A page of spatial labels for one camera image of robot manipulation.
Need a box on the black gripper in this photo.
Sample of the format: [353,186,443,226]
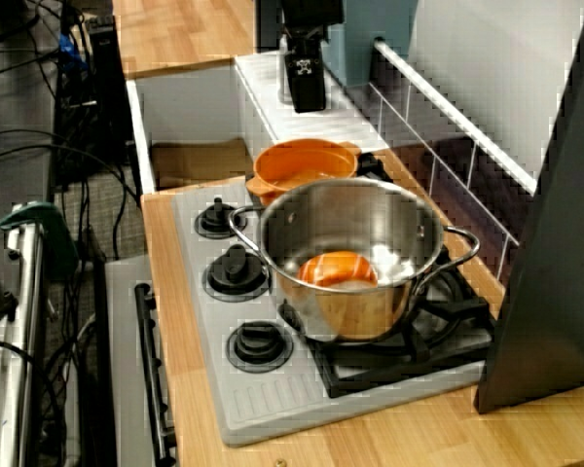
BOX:
[277,0,346,114]

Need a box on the orange plastic pot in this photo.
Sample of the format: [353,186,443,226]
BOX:
[245,138,362,205]

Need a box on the salmon sushi toy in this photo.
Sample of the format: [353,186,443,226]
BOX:
[296,251,379,289]

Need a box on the light blue robot base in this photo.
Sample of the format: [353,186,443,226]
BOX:
[320,0,415,89]

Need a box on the white sink basin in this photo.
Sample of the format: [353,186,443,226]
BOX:
[125,51,388,196]

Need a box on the stainless steel pot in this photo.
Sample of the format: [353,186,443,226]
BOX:
[228,177,482,341]

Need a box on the black stove knob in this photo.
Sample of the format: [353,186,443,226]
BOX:
[226,321,296,375]
[202,242,272,303]
[196,197,248,239]

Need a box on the black computer tower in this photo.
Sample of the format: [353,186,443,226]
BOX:
[53,14,137,186]

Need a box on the dark tile backsplash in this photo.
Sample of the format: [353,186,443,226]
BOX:
[349,38,536,288]

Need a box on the green clamp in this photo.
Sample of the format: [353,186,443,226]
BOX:
[0,201,79,281]

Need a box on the black burner grate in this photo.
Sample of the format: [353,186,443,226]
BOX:
[245,151,497,399]

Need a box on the black side panel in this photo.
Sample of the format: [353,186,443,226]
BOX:
[474,0,584,414]

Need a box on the grey stove top plate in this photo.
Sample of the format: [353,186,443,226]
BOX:
[170,155,497,448]

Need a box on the oven door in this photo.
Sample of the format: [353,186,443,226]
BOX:
[104,255,176,467]

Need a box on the bamboo kitchen countertop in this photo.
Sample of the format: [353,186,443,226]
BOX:
[140,148,584,467]

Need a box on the black cable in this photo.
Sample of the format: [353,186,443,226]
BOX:
[0,128,142,205]
[0,340,67,467]

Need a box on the black oven door handle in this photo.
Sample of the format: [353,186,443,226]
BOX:
[134,283,176,463]

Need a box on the aluminium frame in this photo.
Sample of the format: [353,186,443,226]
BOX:
[0,203,48,467]

